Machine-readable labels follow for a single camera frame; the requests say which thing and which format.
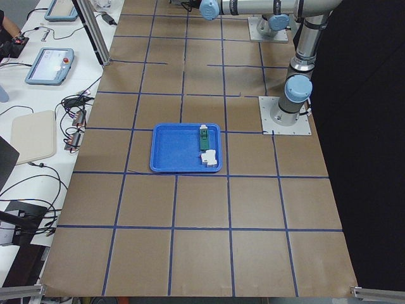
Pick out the white circuit breaker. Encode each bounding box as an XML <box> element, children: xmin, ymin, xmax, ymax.
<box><xmin>200</xmin><ymin>149</ymin><xmax>218</xmax><ymax>167</ymax></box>

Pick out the green terminal block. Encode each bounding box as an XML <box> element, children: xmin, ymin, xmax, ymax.
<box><xmin>199</xmin><ymin>124</ymin><xmax>209</xmax><ymax>151</ymax></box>

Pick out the blue plastic tray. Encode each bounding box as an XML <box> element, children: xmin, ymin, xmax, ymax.
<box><xmin>149</xmin><ymin>123</ymin><xmax>223</xmax><ymax>173</ymax></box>

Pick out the black power adapter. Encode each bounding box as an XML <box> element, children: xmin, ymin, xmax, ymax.
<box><xmin>101</xmin><ymin>13</ymin><xmax>117</xmax><ymax>25</ymax></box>

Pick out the beige pad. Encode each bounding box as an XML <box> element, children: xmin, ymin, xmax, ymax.
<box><xmin>11</xmin><ymin>110</ymin><xmax>57</xmax><ymax>165</ymax></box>

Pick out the left teach pendant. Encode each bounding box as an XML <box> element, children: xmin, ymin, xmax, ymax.
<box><xmin>25</xmin><ymin>47</ymin><xmax>75</xmax><ymax>86</ymax></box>

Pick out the teach pendant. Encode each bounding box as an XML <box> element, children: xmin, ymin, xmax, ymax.
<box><xmin>25</xmin><ymin>47</ymin><xmax>75</xmax><ymax>86</ymax></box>
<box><xmin>44</xmin><ymin>0</ymin><xmax>78</xmax><ymax>22</ymax></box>

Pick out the black laptop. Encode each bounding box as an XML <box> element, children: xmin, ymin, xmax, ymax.
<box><xmin>0</xmin><ymin>137</ymin><xmax>20</xmax><ymax>189</ymax></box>

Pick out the right teach pendant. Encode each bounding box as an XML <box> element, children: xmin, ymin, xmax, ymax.
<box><xmin>44</xmin><ymin>0</ymin><xmax>78</xmax><ymax>22</ymax></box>

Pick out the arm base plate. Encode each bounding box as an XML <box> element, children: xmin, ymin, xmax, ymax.
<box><xmin>248</xmin><ymin>14</ymin><xmax>290</xmax><ymax>43</ymax></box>
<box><xmin>258</xmin><ymin>96</ymin><xmax>311</xmax><ymax>136</ymax></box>

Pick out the aluminium frame post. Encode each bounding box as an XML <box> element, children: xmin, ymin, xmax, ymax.
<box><xmin>72</xmin><ymin>0</ymin><xmax>111</xmax><ymax>67</ymax></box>

